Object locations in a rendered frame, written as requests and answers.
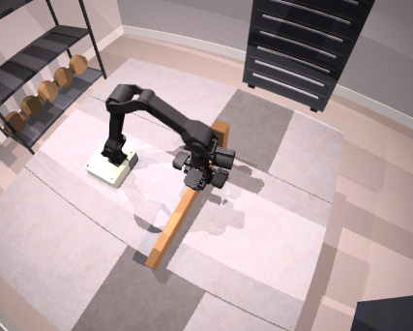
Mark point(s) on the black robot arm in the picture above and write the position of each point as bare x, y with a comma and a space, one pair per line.
199, 138

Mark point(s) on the wooden post with slot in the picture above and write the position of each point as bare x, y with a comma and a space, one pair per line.
221, 129

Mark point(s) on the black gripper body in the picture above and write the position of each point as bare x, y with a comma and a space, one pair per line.
217, 179

